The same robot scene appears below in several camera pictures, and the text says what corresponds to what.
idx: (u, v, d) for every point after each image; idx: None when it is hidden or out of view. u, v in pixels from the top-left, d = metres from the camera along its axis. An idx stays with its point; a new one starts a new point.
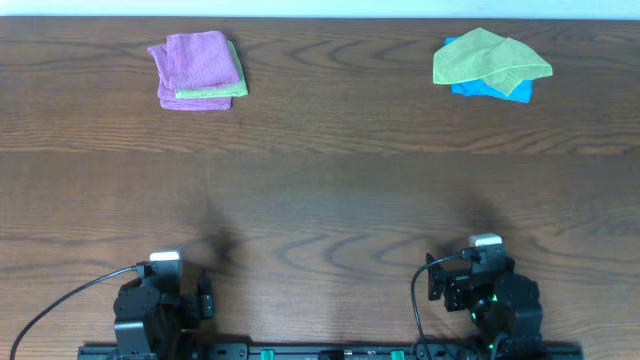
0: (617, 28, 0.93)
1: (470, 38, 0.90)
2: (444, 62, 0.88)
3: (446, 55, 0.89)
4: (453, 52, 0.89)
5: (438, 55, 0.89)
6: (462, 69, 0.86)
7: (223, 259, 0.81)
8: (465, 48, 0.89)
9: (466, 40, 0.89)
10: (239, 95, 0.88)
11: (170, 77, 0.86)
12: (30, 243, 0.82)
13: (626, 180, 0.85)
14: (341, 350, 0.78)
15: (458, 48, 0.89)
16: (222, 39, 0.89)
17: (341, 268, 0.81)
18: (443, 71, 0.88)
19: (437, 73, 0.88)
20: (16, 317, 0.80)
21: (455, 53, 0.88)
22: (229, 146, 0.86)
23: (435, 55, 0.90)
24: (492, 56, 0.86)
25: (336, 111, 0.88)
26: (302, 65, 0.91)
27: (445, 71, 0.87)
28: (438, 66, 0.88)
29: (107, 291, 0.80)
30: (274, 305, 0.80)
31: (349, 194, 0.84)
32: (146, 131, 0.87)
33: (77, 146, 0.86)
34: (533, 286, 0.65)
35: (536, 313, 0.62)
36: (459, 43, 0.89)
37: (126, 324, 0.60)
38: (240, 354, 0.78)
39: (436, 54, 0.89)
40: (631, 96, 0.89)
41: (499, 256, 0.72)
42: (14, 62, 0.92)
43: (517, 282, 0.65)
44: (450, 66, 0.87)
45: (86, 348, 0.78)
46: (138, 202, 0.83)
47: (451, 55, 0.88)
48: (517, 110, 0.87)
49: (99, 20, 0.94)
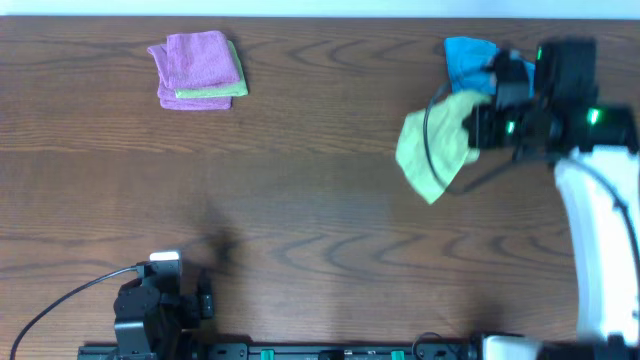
0: (618, 27, 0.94)
1: (411, 134, 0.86)
2: (428, 176, 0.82)
3: (418, 169, 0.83)
4: (414, 158, 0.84)
5: (406, 169, 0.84)
6: (438, 167, 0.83)
7: (223, 260, 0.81)
8: (417, 146, 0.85)
9: (412, 137, 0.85)
10: (239, 95, 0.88)
11: (170, 77, 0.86)
12: (29, 243, 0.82)
13: None
14: (341, 350, 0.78)
15: (415, 153, 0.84)
16: (222, 39, 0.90)
17: (341, 268, 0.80)
18: (429, 183, 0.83)
19: (428, 192, 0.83)
20: (15, 317, 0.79)
21: (419, 160, 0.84)
22: (229, 146, 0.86)
23: (405, 174, 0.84)
24: (441, 139, 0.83)
25: (336, 111, 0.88)
26: (302, 65, 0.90)
27: (430, 183, 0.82)
28: (419, 182, 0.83)
29: (107, 291, 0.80)
30: (274, 305, 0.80)
31: (350, 193, 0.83)
32: (146, 131, 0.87)
33: (77, 145, 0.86)
34: (588, 61, 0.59)
35: (591, 61, 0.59)
36: (408, 149, 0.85)
37: (125, 324, 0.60)
38: (240, 354, 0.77)
39: (410, 177, 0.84)
40: (632, 96, 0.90)
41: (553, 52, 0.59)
42: (14, 62, 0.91)
43: (581, 56, 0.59)
44: (444, 170, 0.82)
45: (87, 348, 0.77)
46: (137, 202, 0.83)
47: (415, 165, 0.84)
48: None
49: (99, 19, 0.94)
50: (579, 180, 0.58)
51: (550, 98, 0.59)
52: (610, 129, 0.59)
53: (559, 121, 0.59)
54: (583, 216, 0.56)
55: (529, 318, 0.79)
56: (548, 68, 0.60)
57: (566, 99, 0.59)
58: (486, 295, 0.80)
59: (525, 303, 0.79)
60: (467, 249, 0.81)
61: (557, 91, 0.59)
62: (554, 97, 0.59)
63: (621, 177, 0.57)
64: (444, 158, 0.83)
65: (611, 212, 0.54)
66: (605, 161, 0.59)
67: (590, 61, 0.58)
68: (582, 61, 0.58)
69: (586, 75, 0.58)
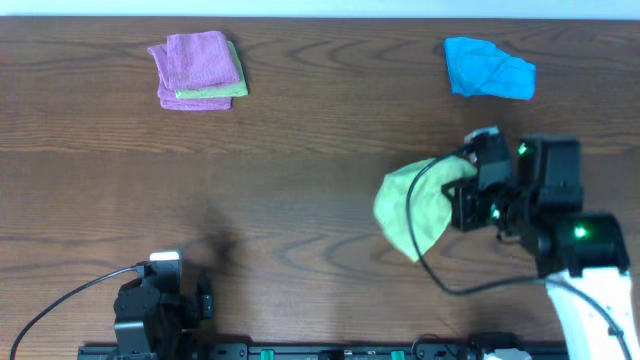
0: (618, 27, 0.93)
1: (395, 192, 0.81)
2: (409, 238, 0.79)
3: (398, 228, 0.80)
4: (397, 218, 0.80)
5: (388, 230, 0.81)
6: (420, 231, 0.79)
7: (223, 260, 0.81)
8: (401, 206, 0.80)
9: (395, 196, 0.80)
10: (239, 95, 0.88)
11: (170, 77, 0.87)
12: (30, 243, 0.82)
13: (626, 182, 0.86)
14: (341, 350, 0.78)
15: (398, 214, 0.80)
16: (222, 39, 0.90)
17: (341, 268, 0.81)
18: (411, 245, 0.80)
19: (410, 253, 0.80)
20: (16, 317, 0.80)
21: (401, 220, 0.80)
22: (229, 146, 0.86)
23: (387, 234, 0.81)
24: (425, 201, 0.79)
25: (336, 111, 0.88)
26: (302, 65, 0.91)
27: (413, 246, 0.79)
28: (401, 243, 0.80)
29: (106, 291, 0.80)
30: (274, 305, 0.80)
31: (349, 194, 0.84)
32: (146, 131, 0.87)
33: (77, 145, 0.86)
34: (571, 163, 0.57)
35: (574, 160, 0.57)
36: (391, 208, 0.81)
37: (125, 324, 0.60)
38: (240, 354, 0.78)
39: (390, 235, 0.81)
40: (632, 97, 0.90)
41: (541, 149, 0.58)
42: (14, 62, 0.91)
43: (562, 160, 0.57)
44: (423, 235, 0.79)
45: (87, 348, 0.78)
46: (138, 202, 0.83)
47: (398, 225, 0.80)
48: (517, 112, 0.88)
49: (98, 19, 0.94)
50: (571, 302, 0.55)
51: (533, 210, 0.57)
52: (600, 243, 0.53)
53: (545, 234, 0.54)
54: (576, 333, 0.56)
55: (528, 318, 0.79)
56: (536, 168, 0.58)
57: (551, 206, 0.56)
58: (486, 295, 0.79)
59: (525, 302, 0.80)
60: (467, 250, 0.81)
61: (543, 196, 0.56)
62: (541, 201, 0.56)
63: (607, 299, 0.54)
64: (427, 221, 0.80)
65: (606, 337, 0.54)
66: (594, 283, 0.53)
67: (574, 161, 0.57)
68: (565, 162, 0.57)
69: (569, 180, 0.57)
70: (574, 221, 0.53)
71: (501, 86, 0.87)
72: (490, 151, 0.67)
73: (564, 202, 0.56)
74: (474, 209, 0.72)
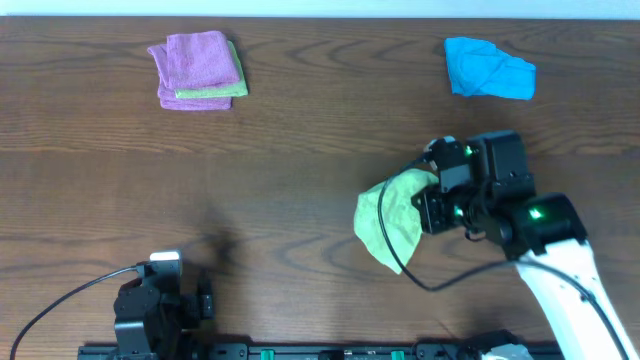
0: (617, 28, 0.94)
1: (367, 209, 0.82)
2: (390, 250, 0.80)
3: (377, 243, 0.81)
4: (374, 232, 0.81)
5: (366, 244, 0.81)
6: (398, 241, 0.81)
7: (223, 260, 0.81)
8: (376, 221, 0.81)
9: (368, 212, 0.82)
10: (239, 95, 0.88)
11: (170, 77, 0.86)
12: (30, 243, 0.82)
13: (626, 181, 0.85)
14: (341, 350, 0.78)
15: (374, 228, 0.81)
16: (222, 39, 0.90)
17: (340, 268, 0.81)
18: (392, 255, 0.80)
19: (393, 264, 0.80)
20: (16, 317, 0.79)
21: (378, 234, 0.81)
22: (229, 146, 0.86)
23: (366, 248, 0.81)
24: (397, 214, 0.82)
25: (336, 111, 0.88)
26: (302, 65, 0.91)
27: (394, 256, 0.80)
28: (382, 254, 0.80)
29: (106, 291, 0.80)
30: (274, 305, 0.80)
31: (349, 193, 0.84)
32: (146, 131, 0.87)
33: (77, 145, 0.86)
34: (516, 153, 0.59)
35: (517, 150, 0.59)
36: (366, 223, 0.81)
37: (126, 324, 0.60)
38: (240, 354, 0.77)
39: (371, 251, 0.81)
40: (631, 96, 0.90)
41: (484, 145, 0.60)
42: (13, 62, 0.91)
43: (508, 151, 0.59)
44: (404, 244, 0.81)
45: (86, 348, 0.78)
46: (138, 202, 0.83)
47: (375, 239, 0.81)
48: (517, 112, 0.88)
49: (98, 19, 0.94)
50: (539, 278, 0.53)
51: (491, 203, 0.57)
52: (556, 222, 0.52)
53: (504, 224, 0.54)
54: (553, 308, 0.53)
55: (528, 318, 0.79)
56: (485, 161, 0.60)
57: (506, 198, 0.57)
58: (486, 295, 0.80)
59: (524, 302, 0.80)
60: (467, 249, 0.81)
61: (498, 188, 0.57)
62: (497, 195, 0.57)
63: (572, 268, 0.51)
64: (403, 232, 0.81)
65: (580, 305, 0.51)
66: (554, 256, 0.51)
67: (519, 152, 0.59)
68: (509, 152, 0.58)
69: (519, 170, 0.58)
70: (528, 205, 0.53)
71: (500, 86, 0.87)
72: (448, 155, 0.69)
73: (518, 192, 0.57)
74: (442, 211, 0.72)
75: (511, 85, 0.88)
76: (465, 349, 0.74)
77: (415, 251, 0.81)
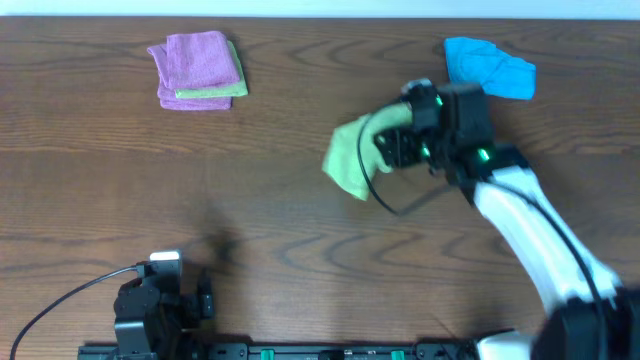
0: (617, 28, 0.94)
1: (340, 146, 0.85)
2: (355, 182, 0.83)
3: (345, 175, 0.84)
4: (343, 167, 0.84)
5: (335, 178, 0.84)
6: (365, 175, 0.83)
7: (223, 260, 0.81)
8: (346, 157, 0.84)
9: (340, 149, 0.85)
10: (239, 95, 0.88)
11: (170, 77, 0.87)
12: (30, 243, 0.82)
13: (627, 181, 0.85)
14: (341, 350, 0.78)
15: (343, 163, 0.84)
16: (222, 39, 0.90)
17: (340, 268, 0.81)
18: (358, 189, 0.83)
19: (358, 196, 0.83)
20: (15, 317, 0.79)
21: (346, 167, 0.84)
22: (229, 146, 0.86)
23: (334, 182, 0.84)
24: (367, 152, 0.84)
25: (336, 111, 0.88)
26: (302, 65, 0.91)
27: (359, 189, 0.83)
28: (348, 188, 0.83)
29: (106, 291, 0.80)
30: (274, 305, 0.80)
31: (349, 193, 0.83)
32: (146, 131, 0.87)
33: (77, 145, 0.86)
34: (478, 107, 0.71)
35: (478, 105, 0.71)
36: (337, 159, 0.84)
37: (126, 324, 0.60)
38: (240, 354, 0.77)
39: (338, 183, 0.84)
40: (631, 96, 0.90)
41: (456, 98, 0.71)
42: (13, 62, 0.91)
43: (471, 104, 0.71)
44: (369, 178, 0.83)
45: (87, 348, 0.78)
46: (138, 202, 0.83)
47: (344, 174, 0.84)
48: (517, 111, 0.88)
49: (99, 19, 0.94)
50: (490, 195, 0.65)
51: (454, 150, 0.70)
52: (502, 163, 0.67)
53: (461, 167, 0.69)
54: (506, 217, 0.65)
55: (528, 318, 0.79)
56: (454, 113, 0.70)
57: (468, 146, 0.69)
58: (485, 295, 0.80)
59: (523, 302, 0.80)
60: (467, 249, 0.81)
61: (461, 138, 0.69)
62: (459, 143, 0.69)
63: (521, 185, 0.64)
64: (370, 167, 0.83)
65: (526, 211, 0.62)
66: (505, 177, 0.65)
67: (480, 106, 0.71)
68: (470, 106, 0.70)
69: (478, 121, 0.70)
70: (479, 149, 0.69)
71: (500, 86, 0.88)
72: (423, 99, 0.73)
73: (479, 141, 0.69)
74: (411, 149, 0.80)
75: (511, 85, 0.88)
76: (465, 349, 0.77)
77: (415, 250, 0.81)
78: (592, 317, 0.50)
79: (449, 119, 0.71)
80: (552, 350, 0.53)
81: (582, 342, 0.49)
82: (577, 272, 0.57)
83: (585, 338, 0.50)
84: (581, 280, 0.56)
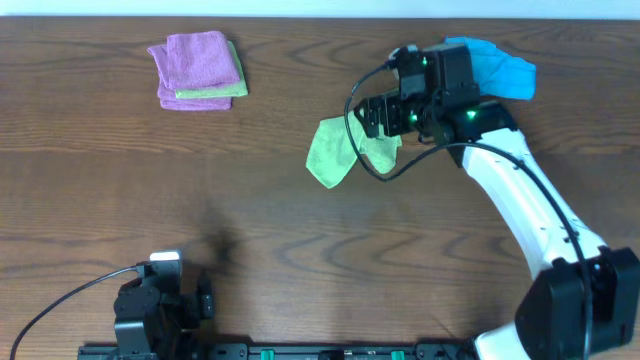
0: (617, 28, 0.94)
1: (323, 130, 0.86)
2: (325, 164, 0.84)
3: (319, 156, 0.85)
4: (321, 150, 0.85)
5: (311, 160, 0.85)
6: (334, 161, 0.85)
7: (223, 260, 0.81)
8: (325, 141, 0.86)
9: (323, 132, 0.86)
10: (239, 95, 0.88)
11: (170, 77, 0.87)
12: (30, 243, 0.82)
13: (627, 181, 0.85)
14: (341, 350, 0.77)
15: (320, 145, 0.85)
16: (222, 39, 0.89)
17: (340, 268, 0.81)
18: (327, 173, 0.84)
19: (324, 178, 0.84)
20: (15, 317, 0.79)
21: (321, 150, 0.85)
22: (230, 146, 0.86)
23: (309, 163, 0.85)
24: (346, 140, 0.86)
25: (336, 111, 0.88)
26: (302, 65, 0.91)
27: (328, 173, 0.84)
28: (318, 170, 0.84)
29: (106, 291, 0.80)
30: (274, 305, 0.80)
31: (349, 193, 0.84)
32: (146, 131, 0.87)
33: (77, 145, 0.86)
34: (465, 64, 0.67)
35: (464, 62, 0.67)
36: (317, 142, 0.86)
37: (125, 324, 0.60)
38: (240, 354, 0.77)
39: (309, 161, 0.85)
40: (631, 96, 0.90)
41: (440, 56, 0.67)
42: (14, 62, 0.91)
43: (456, 61, 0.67)
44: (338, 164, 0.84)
45: (86, 348, 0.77)
46: (138, 202, 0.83)
47: (320, 156, 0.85)
48: (517, 112, 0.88)
49: (99, 20, 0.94)
50: (478, 156, 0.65)
51: (440, 111, 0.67)
52: (489, 122, 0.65)
53: (449, 128, 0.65)
54: (494, 180, 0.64)
55: None
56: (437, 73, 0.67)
57: (453, 106, 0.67)
58: (485, 296, 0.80)
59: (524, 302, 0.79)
60: (467, 249, 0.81)
61: (447, 98, 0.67)
62: (445, 103, 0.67)
63: (510, 148, 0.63)
64: (342, 154, 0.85)
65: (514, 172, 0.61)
66: (494, 138, 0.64)
67: (466, 64, 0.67)
68: (455, 64, 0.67)
69: (465, 80, 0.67)
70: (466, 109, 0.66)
71: (500, 86, 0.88)
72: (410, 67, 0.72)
73: (464, 100, 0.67)
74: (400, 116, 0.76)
75: (511, 84, 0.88)
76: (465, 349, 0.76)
77: (415, 249, 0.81)
78: (577, 276, 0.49)
79: (435, 79, 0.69)
80: (535, 312, 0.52)
81: (567, 302, 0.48)
82: (564, 233, 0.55)
83: (571, 298, 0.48)
84: (567, 244, 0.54)
